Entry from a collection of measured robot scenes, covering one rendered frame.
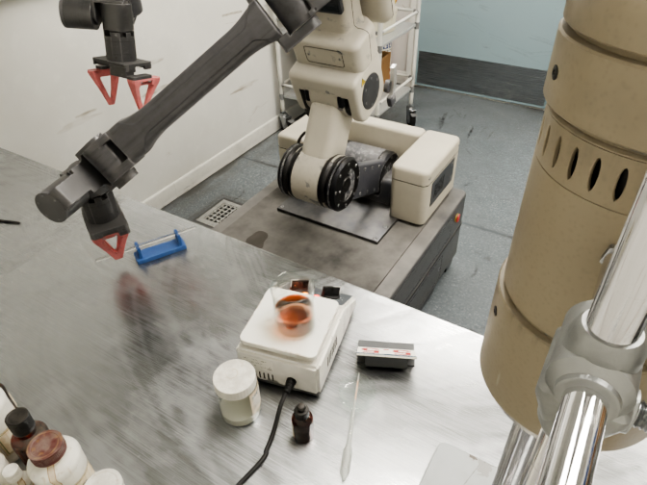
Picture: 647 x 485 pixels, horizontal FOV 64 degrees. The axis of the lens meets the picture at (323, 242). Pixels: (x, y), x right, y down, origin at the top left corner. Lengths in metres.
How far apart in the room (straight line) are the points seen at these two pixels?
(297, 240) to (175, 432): 1.02
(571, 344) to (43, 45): 2.09
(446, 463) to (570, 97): 0.59
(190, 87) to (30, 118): 1.37
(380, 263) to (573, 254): 1.38
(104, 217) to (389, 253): 0.93
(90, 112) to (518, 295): 2.12
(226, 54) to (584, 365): 0.73
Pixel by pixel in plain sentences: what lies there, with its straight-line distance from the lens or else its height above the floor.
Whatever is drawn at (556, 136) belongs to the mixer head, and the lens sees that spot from 0.24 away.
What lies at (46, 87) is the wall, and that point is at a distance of 2.19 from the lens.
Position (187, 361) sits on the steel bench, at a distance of 0.88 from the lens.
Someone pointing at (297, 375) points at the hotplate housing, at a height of 0.80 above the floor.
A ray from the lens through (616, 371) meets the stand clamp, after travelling 0.18.
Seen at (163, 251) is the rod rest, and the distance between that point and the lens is 1.09.
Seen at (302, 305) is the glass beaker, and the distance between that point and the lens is 0.71.
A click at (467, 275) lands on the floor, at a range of 2.17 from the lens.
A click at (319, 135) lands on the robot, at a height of 0.72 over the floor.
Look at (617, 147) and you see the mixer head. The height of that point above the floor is 1.31.
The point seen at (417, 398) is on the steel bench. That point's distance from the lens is 0.81.
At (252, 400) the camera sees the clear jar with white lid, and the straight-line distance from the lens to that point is 0.75.
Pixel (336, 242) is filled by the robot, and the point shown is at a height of 0.37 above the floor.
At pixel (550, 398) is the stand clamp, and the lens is 0.19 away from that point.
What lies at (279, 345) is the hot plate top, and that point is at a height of 0.84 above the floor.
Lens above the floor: 1.41
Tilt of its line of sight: 38 degrees down
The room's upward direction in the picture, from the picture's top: 2 degrees counter-clockwise
